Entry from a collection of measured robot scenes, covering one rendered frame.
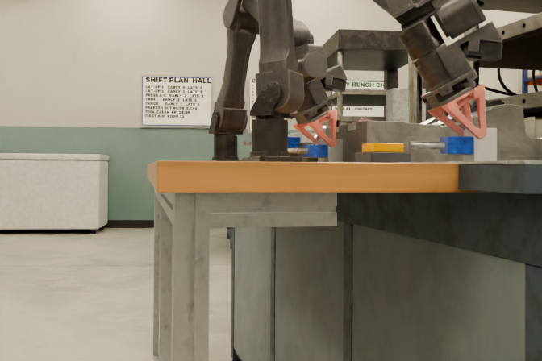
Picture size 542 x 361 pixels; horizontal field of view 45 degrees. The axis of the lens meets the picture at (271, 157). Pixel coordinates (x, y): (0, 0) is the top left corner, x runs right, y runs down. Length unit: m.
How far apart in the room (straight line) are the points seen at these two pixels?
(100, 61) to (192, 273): 8.06
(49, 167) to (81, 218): 0.70
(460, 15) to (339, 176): 0.34
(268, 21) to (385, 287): 0.53
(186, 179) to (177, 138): 7.86
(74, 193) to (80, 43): 2.09
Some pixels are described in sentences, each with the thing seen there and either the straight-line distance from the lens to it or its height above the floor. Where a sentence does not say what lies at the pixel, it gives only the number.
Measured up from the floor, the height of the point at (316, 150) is 0.83.
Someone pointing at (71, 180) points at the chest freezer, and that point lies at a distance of 7.95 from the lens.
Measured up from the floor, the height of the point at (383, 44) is 1.93.
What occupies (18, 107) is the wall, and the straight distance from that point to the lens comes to 9.00.
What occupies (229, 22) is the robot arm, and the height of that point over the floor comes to 1.15.
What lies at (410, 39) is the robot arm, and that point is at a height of 0.99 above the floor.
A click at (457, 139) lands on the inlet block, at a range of 1.06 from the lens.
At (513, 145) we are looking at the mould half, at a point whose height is 0.84.
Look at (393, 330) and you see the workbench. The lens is 1.25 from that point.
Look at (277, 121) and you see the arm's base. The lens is 1.11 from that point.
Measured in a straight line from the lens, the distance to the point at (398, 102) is 5.90.
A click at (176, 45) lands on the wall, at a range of 8.81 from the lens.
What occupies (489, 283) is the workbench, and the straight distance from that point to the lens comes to 0.96.
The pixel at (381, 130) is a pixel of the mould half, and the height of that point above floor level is 0.87.
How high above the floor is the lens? 0.79
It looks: 1 degrees up
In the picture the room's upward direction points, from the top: straight up
